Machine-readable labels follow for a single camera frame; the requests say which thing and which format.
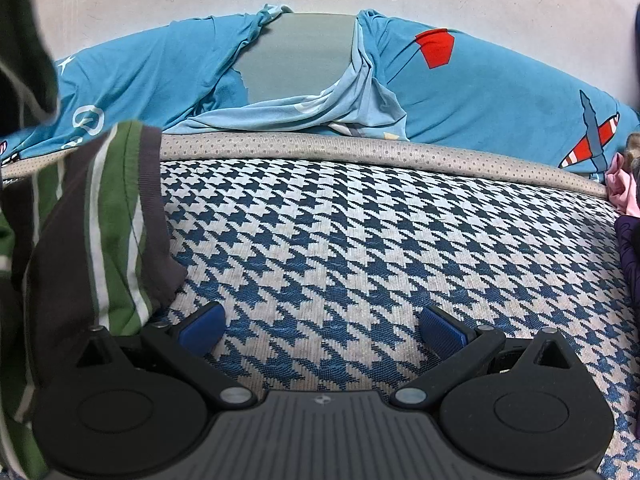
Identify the green grey striped shirt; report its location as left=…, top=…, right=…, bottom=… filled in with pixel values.
left=0, top=0, right=188, bottom=480

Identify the blue houndstooth mattress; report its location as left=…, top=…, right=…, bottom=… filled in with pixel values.
left=0, top=132, right=640, bottom=480

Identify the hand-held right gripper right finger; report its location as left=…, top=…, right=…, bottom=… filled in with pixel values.
left=389, top=305, right=573, bottom=408

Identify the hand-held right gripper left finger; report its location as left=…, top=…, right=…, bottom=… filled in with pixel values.
left=75, top=302, right=257, bottom=409

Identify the blue airplane print bumper cover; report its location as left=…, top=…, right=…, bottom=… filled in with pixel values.
left=0, top=4, right=640, bottom=183

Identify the pink cloth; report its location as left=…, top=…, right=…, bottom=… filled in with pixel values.
left=605, top=152, right=640, bottom=216

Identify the dark purple cloth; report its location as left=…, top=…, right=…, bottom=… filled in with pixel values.
left=614, top=215, right=640, bottom=306

